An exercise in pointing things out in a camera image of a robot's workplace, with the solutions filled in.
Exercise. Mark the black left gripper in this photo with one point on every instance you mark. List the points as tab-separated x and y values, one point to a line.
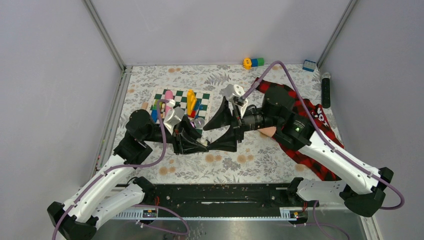
186	139

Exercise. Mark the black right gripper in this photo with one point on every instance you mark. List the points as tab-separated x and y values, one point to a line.
228	141

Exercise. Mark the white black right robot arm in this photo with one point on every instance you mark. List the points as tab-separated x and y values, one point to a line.
360	187

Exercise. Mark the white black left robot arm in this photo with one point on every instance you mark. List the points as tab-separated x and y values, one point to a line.
143	146

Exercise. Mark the yellow toy block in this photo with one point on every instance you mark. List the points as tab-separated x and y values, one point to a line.
191	101

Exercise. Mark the stacked colourful toy bricks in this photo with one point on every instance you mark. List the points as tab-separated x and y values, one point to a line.
157	111

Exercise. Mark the floral patterned table mat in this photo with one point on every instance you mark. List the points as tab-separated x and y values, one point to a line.
259	159

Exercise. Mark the mannequin hand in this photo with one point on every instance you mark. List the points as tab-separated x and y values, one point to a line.
268	131

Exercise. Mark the green white checkered board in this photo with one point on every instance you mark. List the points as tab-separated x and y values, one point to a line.
203	103

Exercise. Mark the pink cylindrical toy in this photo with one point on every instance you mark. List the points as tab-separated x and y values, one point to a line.
170	99

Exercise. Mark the wooden block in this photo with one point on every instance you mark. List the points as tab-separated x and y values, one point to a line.
145	106

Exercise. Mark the yellow blue green toy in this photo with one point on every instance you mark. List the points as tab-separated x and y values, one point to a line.
249	63

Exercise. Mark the red black plaid sleeve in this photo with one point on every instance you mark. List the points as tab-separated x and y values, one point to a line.
318	115

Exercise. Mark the blue white toy brick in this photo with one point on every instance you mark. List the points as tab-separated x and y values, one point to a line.
309	65

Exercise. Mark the black power strip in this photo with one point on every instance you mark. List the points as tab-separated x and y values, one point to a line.
326	90

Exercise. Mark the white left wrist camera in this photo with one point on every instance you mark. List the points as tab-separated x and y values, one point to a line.
173	117

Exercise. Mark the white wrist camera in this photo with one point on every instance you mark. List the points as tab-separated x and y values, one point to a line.
233	93
173	117

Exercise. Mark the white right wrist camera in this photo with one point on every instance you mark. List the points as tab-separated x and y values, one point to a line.
233	93

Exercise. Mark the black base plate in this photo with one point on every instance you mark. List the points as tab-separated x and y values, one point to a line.
233	200

